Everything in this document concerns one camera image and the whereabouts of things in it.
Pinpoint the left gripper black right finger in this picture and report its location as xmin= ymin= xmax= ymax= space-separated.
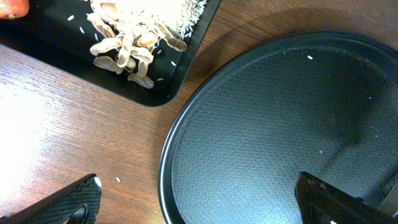
xmin=295 ymin=172 xmax=397 ymax=223

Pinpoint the black rectangular tray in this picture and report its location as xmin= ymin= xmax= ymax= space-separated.
xmin=1 ymin=0 xmax=220 ymax=106

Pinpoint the round black tray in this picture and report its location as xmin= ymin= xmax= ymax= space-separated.
xmin=158 ymin=32 xmax=397 ymax=223

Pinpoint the orange carrot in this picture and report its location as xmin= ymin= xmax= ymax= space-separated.
xmin=0 ymin=0 xmax=29 ymax=19

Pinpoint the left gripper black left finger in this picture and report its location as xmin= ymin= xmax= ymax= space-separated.
xmin=1 ymin=174 xmax=102 ymax=224

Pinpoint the pile of rice and shells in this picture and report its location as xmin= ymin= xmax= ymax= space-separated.
xmin=87 ymin=0 xmax=207 ymax=89

